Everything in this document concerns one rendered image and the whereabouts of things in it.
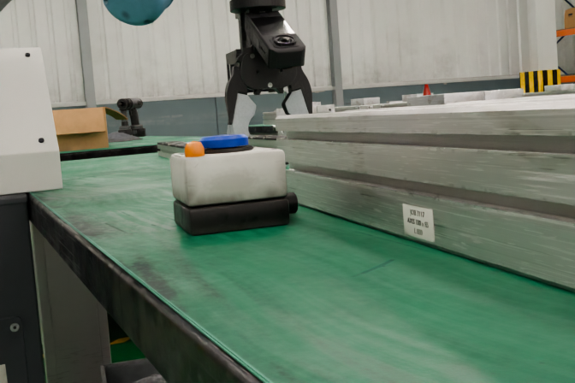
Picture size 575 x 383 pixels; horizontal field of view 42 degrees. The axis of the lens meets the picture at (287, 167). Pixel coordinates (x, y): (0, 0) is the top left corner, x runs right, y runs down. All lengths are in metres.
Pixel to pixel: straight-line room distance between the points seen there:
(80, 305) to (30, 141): 0.88
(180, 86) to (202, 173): 11.52
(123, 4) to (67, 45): 10.91
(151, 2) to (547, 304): 0.63
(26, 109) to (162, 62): 10.86
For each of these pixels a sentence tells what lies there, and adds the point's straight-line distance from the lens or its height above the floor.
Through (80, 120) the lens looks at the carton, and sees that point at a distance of 2.81.
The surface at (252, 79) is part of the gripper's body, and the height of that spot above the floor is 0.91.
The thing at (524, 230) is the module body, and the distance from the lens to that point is 0.38.
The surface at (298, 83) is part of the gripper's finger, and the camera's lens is 0.95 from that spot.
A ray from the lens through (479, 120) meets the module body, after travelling 0.40.
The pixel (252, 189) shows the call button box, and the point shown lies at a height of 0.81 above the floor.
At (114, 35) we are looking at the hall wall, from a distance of 11.92.
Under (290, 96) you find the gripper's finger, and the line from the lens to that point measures 0.95.
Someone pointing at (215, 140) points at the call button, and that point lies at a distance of 0.59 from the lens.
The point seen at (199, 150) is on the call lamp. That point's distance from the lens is 0.57.
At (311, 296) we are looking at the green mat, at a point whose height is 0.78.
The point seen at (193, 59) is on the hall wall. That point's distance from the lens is 12.18.
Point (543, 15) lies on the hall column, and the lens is 8.91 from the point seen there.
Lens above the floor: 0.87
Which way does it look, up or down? 4 degrees down
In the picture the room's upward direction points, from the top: 4 degrees counter-clockwise
